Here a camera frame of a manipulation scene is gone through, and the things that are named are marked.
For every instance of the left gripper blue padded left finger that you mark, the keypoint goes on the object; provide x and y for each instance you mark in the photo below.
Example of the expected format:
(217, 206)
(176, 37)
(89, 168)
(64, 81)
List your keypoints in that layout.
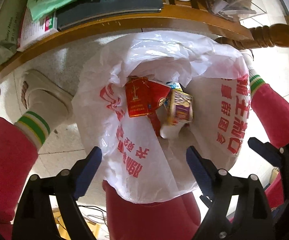
(84, 171)

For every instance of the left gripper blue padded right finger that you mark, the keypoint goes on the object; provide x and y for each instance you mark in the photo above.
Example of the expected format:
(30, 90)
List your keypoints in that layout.
(202, 170)

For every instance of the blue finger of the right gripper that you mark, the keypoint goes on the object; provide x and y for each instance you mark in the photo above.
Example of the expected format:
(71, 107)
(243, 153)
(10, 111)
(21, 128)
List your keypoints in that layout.
(266, 151)

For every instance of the brown patterned snack box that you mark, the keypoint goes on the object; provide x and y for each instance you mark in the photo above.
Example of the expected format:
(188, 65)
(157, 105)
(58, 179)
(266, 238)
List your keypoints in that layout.
(179, 113)

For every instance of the red cigarette pack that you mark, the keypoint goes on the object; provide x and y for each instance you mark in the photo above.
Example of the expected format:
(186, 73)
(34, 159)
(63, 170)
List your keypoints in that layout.
(137, 95)

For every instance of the crushed red paper cup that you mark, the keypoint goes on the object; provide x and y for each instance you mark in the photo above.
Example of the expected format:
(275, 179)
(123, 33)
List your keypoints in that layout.
(158, 92)

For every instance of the blue white medicine box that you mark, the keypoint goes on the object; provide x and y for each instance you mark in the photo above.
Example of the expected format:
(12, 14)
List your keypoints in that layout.
(174, 85)

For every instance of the white red plastic trash bag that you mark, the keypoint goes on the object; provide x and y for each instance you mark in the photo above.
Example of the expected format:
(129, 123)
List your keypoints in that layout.
(141, 167)

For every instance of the person's right leg red trousers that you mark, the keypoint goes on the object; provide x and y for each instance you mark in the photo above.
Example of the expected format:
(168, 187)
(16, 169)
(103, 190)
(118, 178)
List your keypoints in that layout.
(271, 109)

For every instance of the beige right slipper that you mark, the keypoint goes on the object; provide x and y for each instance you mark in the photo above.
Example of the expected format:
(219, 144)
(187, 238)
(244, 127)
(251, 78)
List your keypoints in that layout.
(248, 58)

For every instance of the beige slipper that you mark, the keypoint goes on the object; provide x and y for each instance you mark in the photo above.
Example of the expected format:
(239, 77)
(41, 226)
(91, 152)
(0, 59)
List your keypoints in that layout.
(248, 58)
(46, 100)

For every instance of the beige left slipper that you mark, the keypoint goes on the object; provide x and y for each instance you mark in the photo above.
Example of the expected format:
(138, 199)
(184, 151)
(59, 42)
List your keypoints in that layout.
(46, 100)

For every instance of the red white leaflet booklet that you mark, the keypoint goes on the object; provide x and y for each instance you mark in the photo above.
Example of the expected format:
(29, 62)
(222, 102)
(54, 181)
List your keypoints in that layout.
(33, 31)

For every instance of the dark notebook on shelf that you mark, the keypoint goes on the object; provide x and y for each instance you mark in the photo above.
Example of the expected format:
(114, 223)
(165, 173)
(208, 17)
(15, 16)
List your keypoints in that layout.
(82, 11)

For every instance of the white table with wooden frame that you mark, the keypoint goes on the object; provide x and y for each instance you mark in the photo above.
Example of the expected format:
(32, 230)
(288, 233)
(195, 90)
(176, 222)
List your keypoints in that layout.
(188, 16)

